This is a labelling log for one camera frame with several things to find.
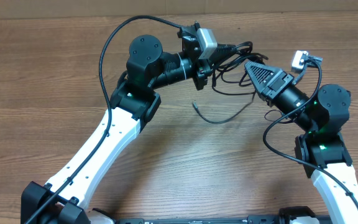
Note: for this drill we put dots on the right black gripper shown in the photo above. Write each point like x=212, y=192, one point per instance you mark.
x=279, y=78

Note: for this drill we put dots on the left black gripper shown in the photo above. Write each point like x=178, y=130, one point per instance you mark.
x=201, y=70

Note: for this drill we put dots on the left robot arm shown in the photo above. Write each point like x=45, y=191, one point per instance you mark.
x=66, y=196

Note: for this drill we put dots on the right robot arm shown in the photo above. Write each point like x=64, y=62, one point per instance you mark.
x=321, y=149

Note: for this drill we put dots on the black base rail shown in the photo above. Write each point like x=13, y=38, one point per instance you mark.
x=251, y=219

